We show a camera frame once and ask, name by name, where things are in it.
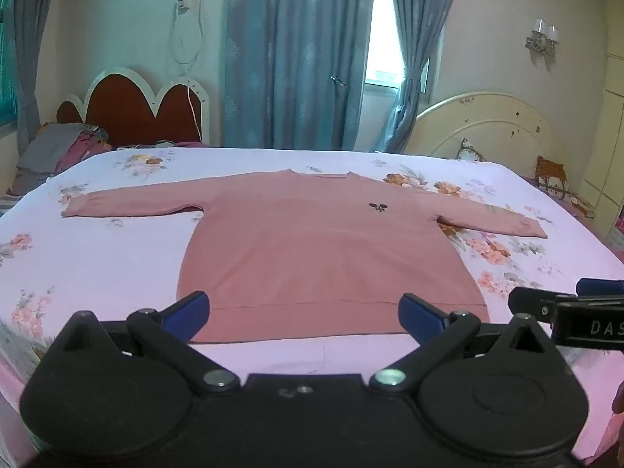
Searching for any white hanging cable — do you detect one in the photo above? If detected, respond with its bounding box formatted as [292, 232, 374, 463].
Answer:
[170, 0, 207, 67]

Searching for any white lace cloth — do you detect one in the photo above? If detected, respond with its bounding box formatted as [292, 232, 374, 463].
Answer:
[455, 138, 487, 162]

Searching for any wall lamp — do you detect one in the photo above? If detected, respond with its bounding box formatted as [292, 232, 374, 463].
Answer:
[525, 18, 560, 57]

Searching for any blue side curtain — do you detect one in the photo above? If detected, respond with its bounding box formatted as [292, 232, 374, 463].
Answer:
[10, 0, 65, 158]

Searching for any orange patterned cushion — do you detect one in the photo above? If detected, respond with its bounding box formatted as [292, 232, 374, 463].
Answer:
[535, 155, 598, 218]

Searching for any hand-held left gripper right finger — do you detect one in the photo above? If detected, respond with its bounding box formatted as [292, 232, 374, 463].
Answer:
[369, 293, 562, 395]

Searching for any cream wardrobe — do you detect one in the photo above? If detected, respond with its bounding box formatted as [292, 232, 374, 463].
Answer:
[581, 0, 624, 241]

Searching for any pile of clothes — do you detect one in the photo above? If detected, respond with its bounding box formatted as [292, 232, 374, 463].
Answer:
[9, 122, 114, 197]

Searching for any cream headboard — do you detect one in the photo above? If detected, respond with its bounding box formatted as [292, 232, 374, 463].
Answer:
[407, 91, 582, 172]

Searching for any floral bed sheet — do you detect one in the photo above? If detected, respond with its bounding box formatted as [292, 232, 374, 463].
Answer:
[0, 147, 624, 468]

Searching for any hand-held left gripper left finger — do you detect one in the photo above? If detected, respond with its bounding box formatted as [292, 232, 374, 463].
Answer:
[48, 291, 241, 397]

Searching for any window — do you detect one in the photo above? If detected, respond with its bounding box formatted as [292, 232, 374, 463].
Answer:
[365, 0, 431, 94]

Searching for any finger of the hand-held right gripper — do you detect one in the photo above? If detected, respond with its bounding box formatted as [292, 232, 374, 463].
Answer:
[508, 287, 581, 326]
[576, 278, 624, 298]

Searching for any tied blue curtain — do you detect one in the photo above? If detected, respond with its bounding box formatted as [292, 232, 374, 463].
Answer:
[384, 0, 464, 155]

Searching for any red and white headboard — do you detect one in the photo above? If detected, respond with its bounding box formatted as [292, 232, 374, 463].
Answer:
[56, 67, 212, 147]

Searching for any wide blue curtain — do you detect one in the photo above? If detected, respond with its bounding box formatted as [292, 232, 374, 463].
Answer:
[223, 0, 377, 153]

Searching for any pink long-sleeve sweater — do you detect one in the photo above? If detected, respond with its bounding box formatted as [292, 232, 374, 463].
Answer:
[61, 169, 549, 343]

